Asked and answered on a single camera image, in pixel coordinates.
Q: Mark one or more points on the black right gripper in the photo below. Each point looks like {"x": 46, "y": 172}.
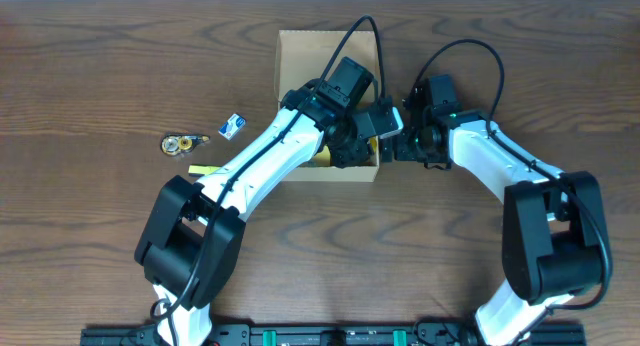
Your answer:
{"x": 405, "y": 149}

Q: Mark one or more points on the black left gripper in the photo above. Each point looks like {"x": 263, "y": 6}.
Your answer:
{"x": 353, "y": 149}

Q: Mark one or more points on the yellow spiral notepad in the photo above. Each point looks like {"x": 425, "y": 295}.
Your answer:
{"x": 322, "y": 158}

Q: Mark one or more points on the brown cardboard box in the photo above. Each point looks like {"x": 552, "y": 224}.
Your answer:
{"x": 302, "y": 55}

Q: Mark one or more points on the yellow clear tape roll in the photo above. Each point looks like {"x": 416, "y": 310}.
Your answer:
{"x": 373, "y": 142}

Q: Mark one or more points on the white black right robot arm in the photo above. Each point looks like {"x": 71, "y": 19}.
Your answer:
{"x": 555, "y": 249}

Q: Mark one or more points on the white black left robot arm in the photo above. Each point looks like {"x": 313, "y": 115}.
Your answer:
{"x": 191, "y": 241}

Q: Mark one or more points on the blue white staples box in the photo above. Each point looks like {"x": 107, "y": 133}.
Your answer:
{"x": 232, "y": 126}

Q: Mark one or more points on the yellow highlighter marker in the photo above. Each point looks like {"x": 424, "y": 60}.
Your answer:
{"x": 197, "y": 170}

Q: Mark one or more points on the orange black correction tape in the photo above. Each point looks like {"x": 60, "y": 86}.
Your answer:
{"x": 178, "y": 144}

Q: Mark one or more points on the black mounting rail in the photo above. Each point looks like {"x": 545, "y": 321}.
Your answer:
{"x": 424, "y": 333}

